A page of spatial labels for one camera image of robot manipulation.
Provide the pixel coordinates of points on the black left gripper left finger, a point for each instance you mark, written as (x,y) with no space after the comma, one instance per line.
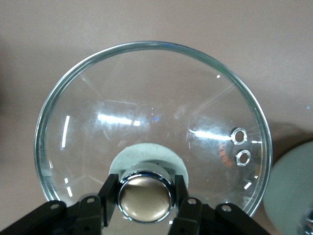
(88,215)

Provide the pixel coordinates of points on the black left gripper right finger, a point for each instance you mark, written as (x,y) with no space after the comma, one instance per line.
(193,218)

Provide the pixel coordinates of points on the glass pot lid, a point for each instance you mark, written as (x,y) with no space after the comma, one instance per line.
(146,98)

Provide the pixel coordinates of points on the grey-green cooking pot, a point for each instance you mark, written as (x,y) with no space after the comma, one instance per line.
(286,186)

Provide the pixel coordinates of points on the brown table mat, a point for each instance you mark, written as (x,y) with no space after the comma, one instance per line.
(49,24)

